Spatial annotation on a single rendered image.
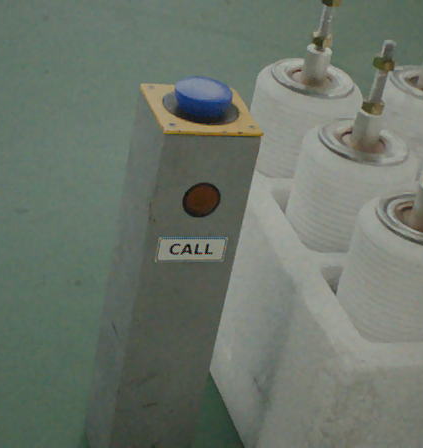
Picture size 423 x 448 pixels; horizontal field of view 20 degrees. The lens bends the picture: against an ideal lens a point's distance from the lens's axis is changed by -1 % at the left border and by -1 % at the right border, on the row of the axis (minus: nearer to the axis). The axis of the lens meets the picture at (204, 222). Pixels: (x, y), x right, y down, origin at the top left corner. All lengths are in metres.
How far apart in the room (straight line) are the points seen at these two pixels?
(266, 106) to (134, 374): 0.29
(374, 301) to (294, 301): 0.07
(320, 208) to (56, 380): 0.28
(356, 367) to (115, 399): 0.19
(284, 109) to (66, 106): 0.53
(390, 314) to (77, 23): 1.00
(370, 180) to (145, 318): 0.21
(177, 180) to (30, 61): 0.85
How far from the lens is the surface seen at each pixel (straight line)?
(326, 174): 0.96
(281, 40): 1.86
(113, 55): 1.70
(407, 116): 1.10
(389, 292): 0.87
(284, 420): 0.95
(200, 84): 0.83
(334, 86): 1.08
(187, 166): 0.81
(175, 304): 0.87
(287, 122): 1.05
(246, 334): 1.01
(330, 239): 0.98
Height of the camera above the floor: 0.66
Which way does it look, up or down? 30 degrees down
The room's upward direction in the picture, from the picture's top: 12 degrees clockwise
